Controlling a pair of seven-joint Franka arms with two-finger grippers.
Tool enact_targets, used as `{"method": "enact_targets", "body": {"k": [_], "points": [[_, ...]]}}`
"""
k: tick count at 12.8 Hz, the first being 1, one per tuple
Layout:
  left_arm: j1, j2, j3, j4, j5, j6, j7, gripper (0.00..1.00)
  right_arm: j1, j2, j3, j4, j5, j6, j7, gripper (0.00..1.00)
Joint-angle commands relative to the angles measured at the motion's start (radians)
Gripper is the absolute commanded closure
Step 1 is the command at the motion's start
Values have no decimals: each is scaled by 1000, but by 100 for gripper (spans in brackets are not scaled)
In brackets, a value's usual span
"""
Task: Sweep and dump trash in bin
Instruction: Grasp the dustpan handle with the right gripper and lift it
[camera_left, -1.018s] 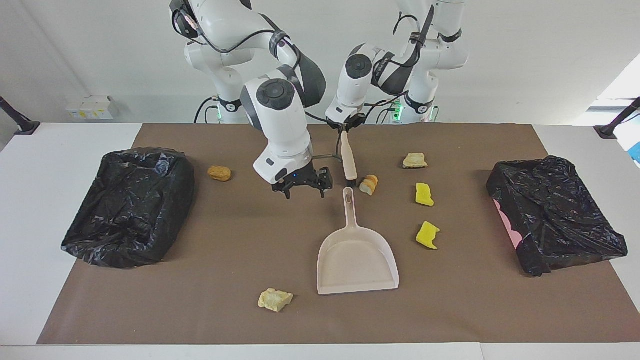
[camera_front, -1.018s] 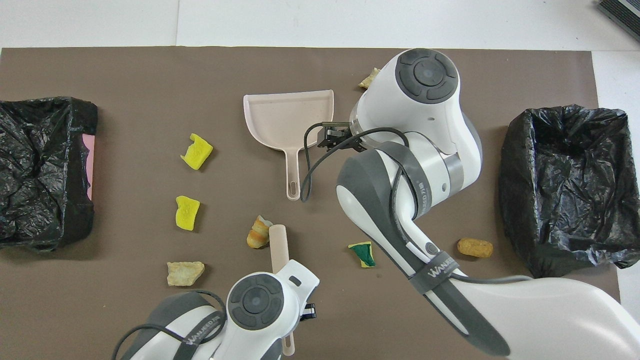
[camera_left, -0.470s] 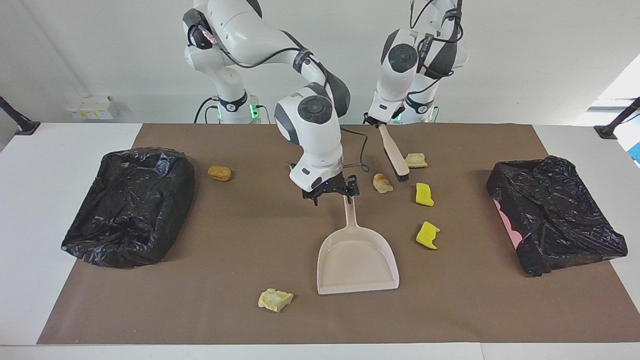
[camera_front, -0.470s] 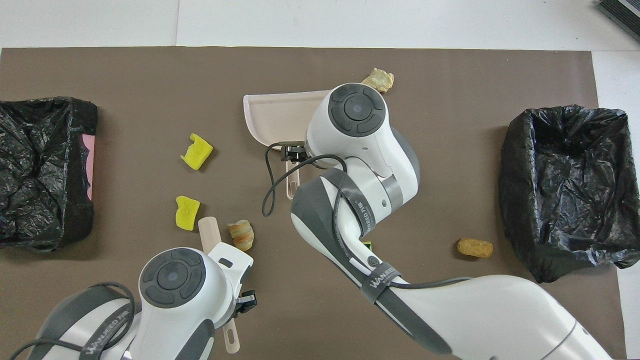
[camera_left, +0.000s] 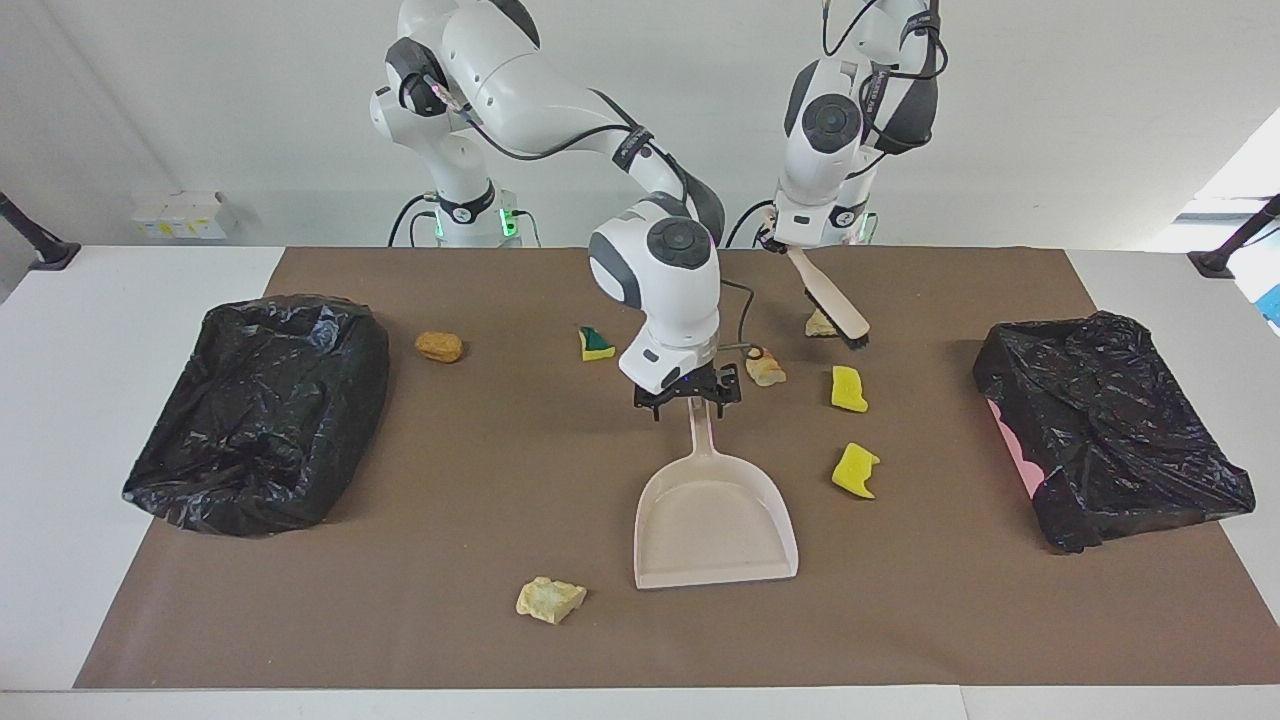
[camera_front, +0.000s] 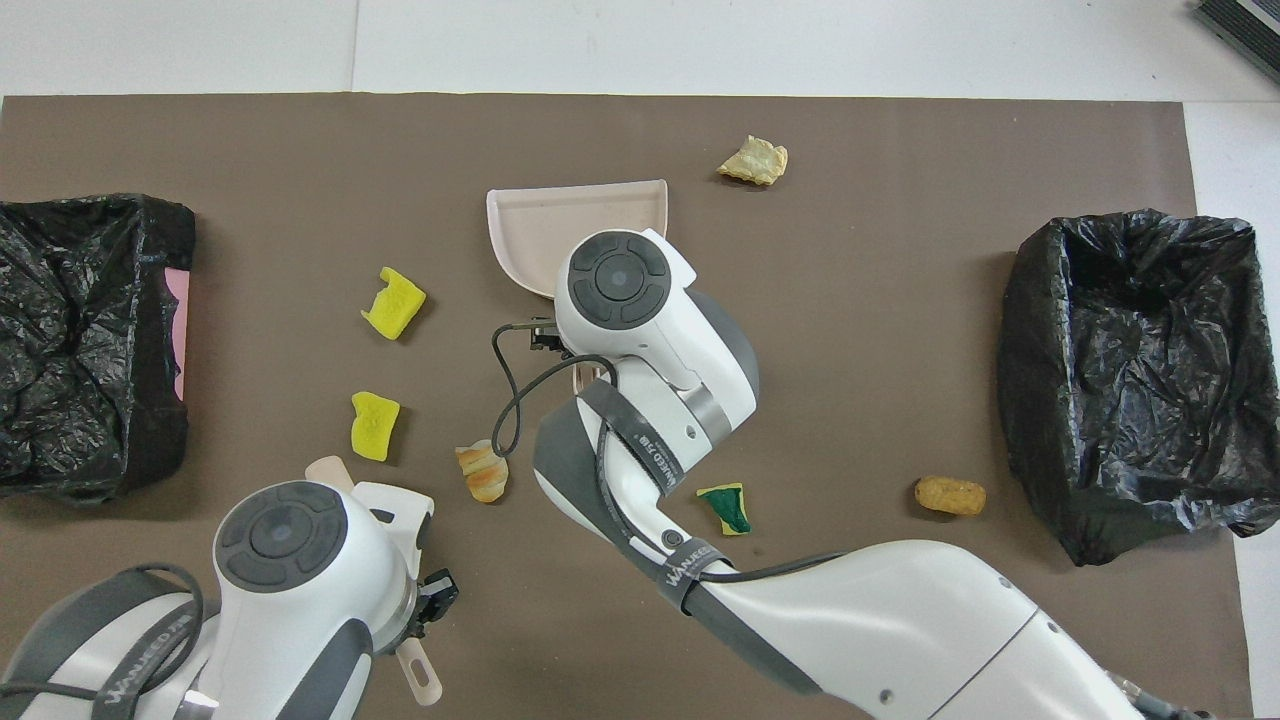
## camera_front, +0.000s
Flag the dark ribbed panel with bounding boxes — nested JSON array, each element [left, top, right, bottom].
[[1195, 0, 1280, 86]]

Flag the brown fried nugget piece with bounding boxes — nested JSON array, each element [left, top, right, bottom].
[[914, 476, 988, 517]]

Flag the striped croissant bread piece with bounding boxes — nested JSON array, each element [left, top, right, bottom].
[[455, 440, 510, 504]]

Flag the beige plastic dustpan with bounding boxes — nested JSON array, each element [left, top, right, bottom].
[[486, 179, 670, 391]]

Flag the beige hand brush black bristles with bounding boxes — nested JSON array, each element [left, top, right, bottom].
[[304, 455, 444, 707]]

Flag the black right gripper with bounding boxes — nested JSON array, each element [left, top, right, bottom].
[[412, 318, 573, 641]]

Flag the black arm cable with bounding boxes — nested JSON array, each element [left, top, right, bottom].
[[490, 320, 851, 586], [0, 565, 206, 701]]

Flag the black bag lined bin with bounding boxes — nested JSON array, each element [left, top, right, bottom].
[[997, 208, 1280, 568]]

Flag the brown paper mat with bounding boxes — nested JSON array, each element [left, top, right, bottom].
[[0, 93, 1256, 720]]

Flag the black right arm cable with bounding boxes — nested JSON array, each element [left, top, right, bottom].
[[490, 320, 851, 586]]

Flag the small green yellow sponge piece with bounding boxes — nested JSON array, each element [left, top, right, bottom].
[[696, 482, 753, 537]]

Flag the pink bin with black bag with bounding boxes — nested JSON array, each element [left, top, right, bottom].
[[0, 193, 197, 503]]

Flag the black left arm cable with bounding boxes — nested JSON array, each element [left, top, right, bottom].
[[0, 565, 206, 701]]

